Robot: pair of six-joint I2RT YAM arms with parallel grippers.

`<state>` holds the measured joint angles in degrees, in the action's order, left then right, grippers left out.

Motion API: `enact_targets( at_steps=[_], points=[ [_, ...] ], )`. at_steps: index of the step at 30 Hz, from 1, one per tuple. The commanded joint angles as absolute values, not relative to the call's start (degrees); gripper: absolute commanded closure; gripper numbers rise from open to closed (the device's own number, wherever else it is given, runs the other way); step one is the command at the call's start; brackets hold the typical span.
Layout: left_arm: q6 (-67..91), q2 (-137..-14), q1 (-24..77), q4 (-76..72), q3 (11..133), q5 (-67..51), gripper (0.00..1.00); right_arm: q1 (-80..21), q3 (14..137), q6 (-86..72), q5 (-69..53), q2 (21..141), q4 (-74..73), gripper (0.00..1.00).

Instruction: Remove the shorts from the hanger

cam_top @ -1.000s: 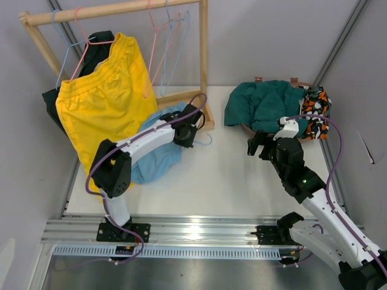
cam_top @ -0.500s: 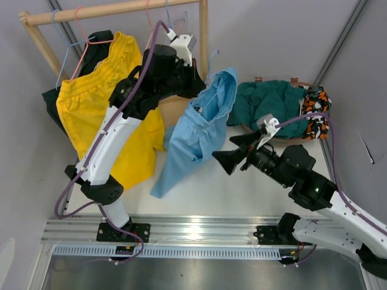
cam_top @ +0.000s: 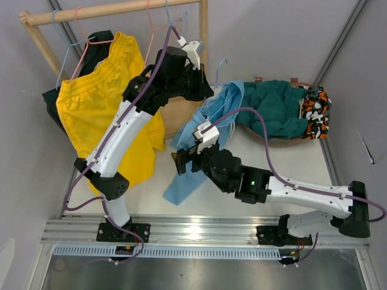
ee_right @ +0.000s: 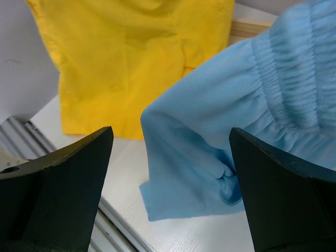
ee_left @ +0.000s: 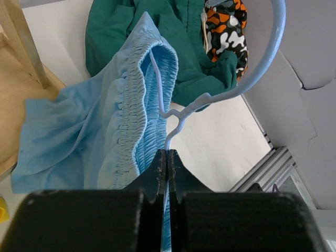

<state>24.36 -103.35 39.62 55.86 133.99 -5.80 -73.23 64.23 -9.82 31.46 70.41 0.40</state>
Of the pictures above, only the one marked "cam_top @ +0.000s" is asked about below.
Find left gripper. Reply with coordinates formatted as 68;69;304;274
167;63;213;102

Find light blue shorts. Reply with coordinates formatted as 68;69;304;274
163;80;244;205

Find dark green shorts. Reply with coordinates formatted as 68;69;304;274
241;80;308;140

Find pink hanger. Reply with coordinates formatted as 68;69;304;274
145;0;168;65
69;6;117;82

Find camouflage patterned shorts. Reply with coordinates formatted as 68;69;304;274
301;86;332;140

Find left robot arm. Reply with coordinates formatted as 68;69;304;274
74;40;213;242

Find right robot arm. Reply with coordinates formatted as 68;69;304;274
171;144;370;244

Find yellow shorts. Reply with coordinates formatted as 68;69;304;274
56;32;166;186

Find black shorts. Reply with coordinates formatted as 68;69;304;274
42;30;114;134

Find wooden clothes rack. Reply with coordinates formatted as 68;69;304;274
19;0;208;138

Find pink translucent plastic basin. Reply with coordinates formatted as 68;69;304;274
238;76;315;143

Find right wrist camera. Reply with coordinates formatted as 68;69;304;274
193;120;220;154

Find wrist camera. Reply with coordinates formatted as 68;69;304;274
193;120;220;154
177;36;205;69

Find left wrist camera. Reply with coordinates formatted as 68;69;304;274
177;36;205;69

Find aluminium mounting rail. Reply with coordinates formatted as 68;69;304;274
41;213;371;251

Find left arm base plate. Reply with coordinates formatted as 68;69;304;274
96;222;151;243

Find slotted cable duct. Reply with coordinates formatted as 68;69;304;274
53;244;281;260

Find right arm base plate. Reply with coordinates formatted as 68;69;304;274
256;225;313;247

